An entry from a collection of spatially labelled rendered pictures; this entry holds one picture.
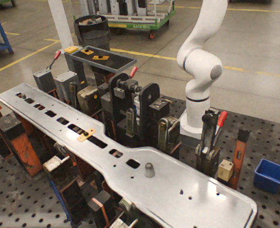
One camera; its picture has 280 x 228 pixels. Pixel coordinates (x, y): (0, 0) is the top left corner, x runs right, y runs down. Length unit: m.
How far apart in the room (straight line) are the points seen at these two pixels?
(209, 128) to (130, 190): 0.31
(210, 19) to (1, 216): 1.24
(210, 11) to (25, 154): 1.04
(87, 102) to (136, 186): 0.50
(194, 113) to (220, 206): 0.59
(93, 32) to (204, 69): 2.65
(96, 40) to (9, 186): 2.59
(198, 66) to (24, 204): 1.00
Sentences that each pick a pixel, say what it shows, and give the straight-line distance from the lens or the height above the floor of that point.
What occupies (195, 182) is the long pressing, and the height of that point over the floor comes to 1.00.
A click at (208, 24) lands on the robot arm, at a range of 1.08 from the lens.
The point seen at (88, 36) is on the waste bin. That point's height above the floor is 0.56.
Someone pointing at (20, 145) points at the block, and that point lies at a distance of 1.26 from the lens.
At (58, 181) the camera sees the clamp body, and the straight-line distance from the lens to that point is 0.95.
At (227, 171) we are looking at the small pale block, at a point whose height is 1.06.
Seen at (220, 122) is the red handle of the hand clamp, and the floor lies 1.13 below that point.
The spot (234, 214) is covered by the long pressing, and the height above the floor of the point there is 1.00.
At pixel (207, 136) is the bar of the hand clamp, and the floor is 1.12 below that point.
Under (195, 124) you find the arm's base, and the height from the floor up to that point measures 0.82.
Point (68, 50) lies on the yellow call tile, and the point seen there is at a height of 1.16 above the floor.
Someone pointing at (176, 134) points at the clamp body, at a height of 1.02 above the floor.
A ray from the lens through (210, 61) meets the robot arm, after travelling 1.06.
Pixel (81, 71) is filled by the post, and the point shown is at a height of 1.01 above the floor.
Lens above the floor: 1.66
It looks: 37 degrees down
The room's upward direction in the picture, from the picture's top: 7 degrees counter-clockwise
